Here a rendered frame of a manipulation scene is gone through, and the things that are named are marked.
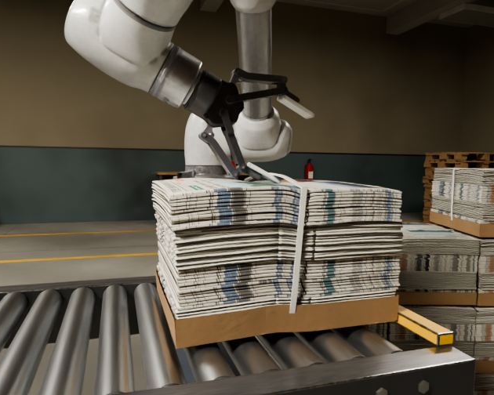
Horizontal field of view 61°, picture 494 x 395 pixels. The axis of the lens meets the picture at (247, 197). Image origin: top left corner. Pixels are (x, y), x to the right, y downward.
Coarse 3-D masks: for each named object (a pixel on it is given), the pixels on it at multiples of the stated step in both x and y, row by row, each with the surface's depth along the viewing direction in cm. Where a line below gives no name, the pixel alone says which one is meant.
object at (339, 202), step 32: (320, 192) 64; (352, 192) 65; (384, 192) 67; (320, 224) 63; (352, 224) 66; (384, 224) 67; (320, 256) 64; (352, 256) 66; (384, 256) 68; (320, 288) 65; (352, 288) 67; (384, 288) 69
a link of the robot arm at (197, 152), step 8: (192, 120) 150; (200, 120) 148; (192, 128) 149; (200, 128) 148; (216, 128) 148; (192, 136) 149; (216, 136) 148; (224, 136) 148; (184, 144) 154; (192, 144) 149; (200, 144) 148; (224, 144) 148; (184, 152) 155; (192, 152) 150; (200, 152) 149; (208, 152) 149; (224, 152) 149; (192, 160) 150; (200, 160) 149; (208, 160) 149; (216, 160) 151
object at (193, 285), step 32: (160, 192) 67; (192, 192) 57; (224, 192) 59; (256, 192) 60; (160, 224) 79; (192, 224) 58; (224, 224) 59; (256, 224) 61; (160, 256) 81; (192, 256) 58; (224, 256) 60; (256, 256) 61; (192, 288) 59; (224, 288) 60; (256, 288) 62
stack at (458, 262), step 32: (416, 224) 168; (416, 256) 138; (448, 256) 137; (480, 256) 137; (416, 288) 137; (448, 288) 137; (480, 288) 139; (448, 320) 138; (480, 320) 138; (480, 352) 139; (480, 384) 140
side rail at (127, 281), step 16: (0, 288) 87; (16, 288) 87; (32, 288) 87; (48, 288) 87; (64, 288) 88; (96, 288) 90; (128, 288) 92; (32, 304) 86; (64, 304) 88; (96, 304) 90; (128, 304) 92; (96, 320) 90; (96, 336) 91
